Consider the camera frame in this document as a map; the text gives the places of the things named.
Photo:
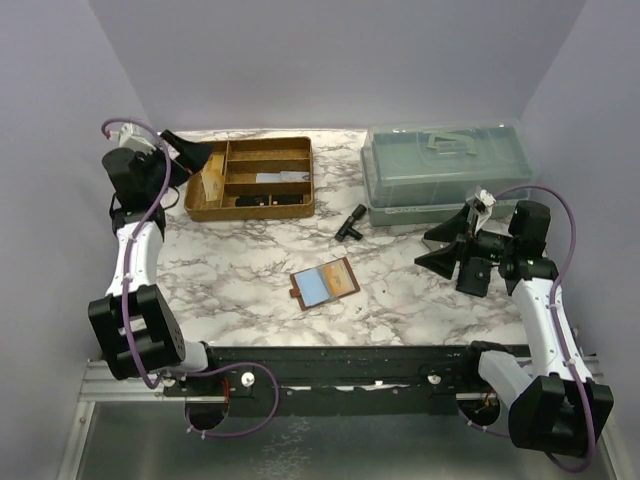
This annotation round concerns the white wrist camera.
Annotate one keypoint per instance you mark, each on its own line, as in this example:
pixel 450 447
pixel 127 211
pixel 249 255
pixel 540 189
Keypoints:
pixel 130 136
pixel 480 203

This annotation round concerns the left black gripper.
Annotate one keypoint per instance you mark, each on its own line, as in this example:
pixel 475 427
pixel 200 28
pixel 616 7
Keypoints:
pixel 192 158

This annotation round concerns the white card in tray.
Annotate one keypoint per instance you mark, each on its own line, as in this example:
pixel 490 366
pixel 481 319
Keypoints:
pixel 283 177

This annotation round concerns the black item in tray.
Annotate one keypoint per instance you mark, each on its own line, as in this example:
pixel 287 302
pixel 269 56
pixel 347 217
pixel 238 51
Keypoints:
pixel 268 200

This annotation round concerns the clear lidded plastic box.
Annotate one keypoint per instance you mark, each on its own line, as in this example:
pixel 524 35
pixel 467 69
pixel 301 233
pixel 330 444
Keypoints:
pixel 418 174

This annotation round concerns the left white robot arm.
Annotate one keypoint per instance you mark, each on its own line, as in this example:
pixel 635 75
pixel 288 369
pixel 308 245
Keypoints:
pixel 137 332

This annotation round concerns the brown leather card holder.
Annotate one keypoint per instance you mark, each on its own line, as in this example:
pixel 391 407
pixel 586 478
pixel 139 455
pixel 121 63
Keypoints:
pixel 295 294

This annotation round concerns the black snap wallet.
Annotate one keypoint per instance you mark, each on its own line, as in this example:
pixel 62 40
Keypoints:
pixel 474 277

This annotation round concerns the grey card wallet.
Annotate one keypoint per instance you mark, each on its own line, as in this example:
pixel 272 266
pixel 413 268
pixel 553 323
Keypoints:
pixel 432 245

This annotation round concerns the black T-shaped pipe fitting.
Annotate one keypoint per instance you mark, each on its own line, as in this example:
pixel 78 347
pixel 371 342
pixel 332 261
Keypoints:
pixel 347 229

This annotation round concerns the tan credit card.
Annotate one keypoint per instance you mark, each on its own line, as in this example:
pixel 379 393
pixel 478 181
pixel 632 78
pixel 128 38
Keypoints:
pixel 338 278

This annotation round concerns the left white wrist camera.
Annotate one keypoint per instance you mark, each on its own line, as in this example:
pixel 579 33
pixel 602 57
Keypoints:
pixel 130 136

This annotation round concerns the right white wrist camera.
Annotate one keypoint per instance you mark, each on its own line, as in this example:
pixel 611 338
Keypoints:
pixel 480 203

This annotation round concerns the blue credit card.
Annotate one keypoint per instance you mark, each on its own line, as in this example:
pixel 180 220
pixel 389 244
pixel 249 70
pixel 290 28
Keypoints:
pixel 312 287

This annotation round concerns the gold card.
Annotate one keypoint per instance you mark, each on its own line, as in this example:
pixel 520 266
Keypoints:
pixel 212 177

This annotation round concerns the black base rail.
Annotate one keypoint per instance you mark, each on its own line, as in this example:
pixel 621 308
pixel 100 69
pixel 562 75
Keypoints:
pixel 337 381

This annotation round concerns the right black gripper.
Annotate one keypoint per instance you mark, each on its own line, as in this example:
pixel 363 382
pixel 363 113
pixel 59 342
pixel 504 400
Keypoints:
pixel 443 260

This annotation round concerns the brown cork organizer tray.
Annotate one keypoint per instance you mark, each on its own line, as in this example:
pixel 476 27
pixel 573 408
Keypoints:
pixel 243 160

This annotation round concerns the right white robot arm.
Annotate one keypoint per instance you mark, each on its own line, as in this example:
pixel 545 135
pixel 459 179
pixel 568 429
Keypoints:
pixel 555 406

